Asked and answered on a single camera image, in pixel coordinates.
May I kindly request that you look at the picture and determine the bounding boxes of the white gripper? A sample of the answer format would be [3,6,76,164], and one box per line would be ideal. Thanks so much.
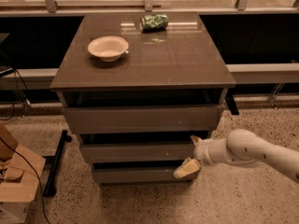
[174,135,216,178]

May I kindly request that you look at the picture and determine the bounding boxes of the grey drawer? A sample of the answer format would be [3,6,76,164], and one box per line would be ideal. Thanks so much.
[64,105,224,134]
[92,168,199,185]
[80,141,195,163]

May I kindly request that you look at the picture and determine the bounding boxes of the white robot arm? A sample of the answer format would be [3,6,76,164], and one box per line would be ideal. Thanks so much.
[174,129,299,183]

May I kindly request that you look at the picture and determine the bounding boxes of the grey top drawer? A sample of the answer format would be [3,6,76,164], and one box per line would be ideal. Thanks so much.
[64,105,224,134]

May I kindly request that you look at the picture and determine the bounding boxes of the grey drawer cabinet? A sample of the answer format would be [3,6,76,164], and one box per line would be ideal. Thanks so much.
[50,12,236,188]

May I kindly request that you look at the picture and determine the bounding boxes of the grey bottom drawer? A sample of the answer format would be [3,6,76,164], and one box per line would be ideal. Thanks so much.
[92,168,199,185]

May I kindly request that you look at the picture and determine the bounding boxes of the white ceramic bowl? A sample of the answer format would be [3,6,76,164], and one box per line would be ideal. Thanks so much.
[88,36,129,62]

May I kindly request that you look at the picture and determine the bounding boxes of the crushed green soda can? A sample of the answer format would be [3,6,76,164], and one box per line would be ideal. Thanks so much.
[141,14,168,32]

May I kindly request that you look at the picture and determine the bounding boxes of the black metal stand bar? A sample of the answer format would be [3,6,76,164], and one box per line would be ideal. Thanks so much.
[43,130,72,197]

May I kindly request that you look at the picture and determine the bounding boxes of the wooden box with items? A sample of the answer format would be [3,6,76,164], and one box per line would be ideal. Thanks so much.
[0,124,45,224]

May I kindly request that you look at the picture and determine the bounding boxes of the black cable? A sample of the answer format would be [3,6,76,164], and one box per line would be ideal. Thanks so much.
[0,136,51,224]

